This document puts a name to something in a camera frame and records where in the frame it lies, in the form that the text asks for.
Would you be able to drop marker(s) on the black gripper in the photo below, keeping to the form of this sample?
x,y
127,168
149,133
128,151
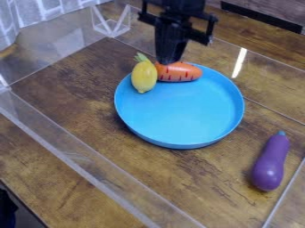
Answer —
x,y
169,17

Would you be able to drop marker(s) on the orange toy carrot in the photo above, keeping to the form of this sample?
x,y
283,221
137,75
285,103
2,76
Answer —
x,y
178,72

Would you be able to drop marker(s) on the blue round plate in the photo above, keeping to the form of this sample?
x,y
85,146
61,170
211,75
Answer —
x,y
182,115

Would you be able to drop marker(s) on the yellow toy lemon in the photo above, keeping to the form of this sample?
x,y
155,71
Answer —
x,y
144,74

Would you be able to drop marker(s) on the purple toy eggplant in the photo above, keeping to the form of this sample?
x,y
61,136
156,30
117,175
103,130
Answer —
x,y
267,169

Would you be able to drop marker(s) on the clear acrylic enclosure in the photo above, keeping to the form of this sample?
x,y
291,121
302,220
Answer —
x,y
84,172

